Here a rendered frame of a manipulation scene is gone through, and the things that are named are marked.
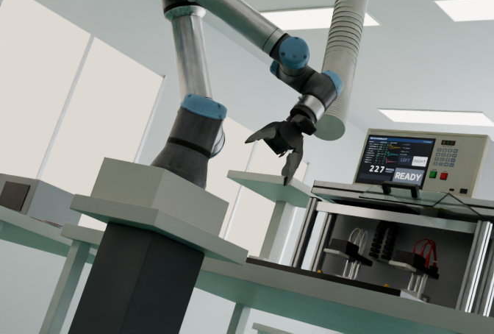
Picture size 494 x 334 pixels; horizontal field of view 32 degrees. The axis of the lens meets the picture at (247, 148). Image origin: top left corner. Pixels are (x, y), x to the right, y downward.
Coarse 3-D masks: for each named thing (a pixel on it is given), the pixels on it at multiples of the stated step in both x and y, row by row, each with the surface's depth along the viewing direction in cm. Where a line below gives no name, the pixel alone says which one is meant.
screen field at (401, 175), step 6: (396, 168) 268; (402, 168) 267; (408, 168) 265; (396, 174) 267; (402, 174) 266; (408, 174) 264; (414, 174) 263; (420, 174) 261; (396, 180) 266; (402, 180) 265; (408, 180) 264; (414, 180) 262; (420, 180) 261
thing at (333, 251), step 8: (336, 240) 262; (344, 240) 261; (328, 248) 263; (336, 248) 261; (344, 248) 259; (352, 248) 261; (336, 256) 263; (344, 256) 259; (352, 256) 261; (360, 256) 264; (352, 264) 267; (360, 264) 265; (368, 264) 267; (344, 272) 268
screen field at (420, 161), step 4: (400, 156) 269; (404, 156) 268; (408, 156) 267; (412, 156) 266; (400, 160) 268; (404, 160) 267; (408, 160) 266; (412, 160) 265; (416, 160) 264; (420, 160) 263; (424, 160) 262; (404, 164) 267; (408, 164) 266; (412, 164) 265; (416, 164) 264; (420, 164) 263; (424, 164) 262
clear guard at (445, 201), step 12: (372, 192) 237; (396, 192) 233; (408, 192) 231; (420, 192) 230; (432, 192) 228; (444, 192) 226; (408, 204) 226; (420, 204) 223; (432, 204) 221; (444, 204) 237; (456, 204) 233; (444, 216) 252; (456, 216) 247; (468, 216) 242; (480, 216) 238
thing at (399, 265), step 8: (400, 256) 245; (408, 256) 243; (416, 256) 243; (392, 264) 243; (400, 264) 241; (408, 264) 241; (416, 264) 242; (424, 264) 246; (416, 272) 250; (424, 272) 246; (432, 272) 248; (424, 280) 248; (408, 288) 250; (416, 288) 249; (424, 288) 247
